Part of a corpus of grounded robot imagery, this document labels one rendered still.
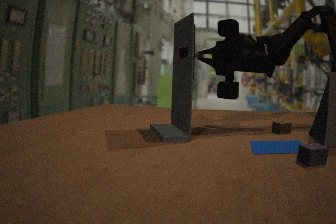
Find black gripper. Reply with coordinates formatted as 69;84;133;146
197;19;257;99

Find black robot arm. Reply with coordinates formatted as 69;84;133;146
233;5;336;78

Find dark grey panel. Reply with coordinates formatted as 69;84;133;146
150;13;195;142

